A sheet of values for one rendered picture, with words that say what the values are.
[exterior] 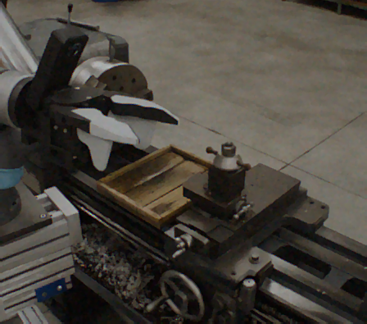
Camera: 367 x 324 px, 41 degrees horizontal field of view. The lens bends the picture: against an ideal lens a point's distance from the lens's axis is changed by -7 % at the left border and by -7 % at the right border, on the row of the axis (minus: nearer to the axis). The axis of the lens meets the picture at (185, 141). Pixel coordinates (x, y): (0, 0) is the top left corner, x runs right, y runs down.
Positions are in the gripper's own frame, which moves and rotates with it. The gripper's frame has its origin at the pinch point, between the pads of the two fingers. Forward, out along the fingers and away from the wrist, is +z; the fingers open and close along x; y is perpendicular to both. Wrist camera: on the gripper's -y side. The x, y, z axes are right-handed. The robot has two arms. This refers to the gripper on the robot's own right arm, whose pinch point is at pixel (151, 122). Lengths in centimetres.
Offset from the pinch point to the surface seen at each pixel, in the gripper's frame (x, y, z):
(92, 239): -84, 90, -81
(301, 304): -63, 65, 7
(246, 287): -58, 63, -7
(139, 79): -101, 30, -73
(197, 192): -71, 47, -31
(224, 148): -70, 32, -24
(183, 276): -59, 68, -27
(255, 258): -65, 58, -9
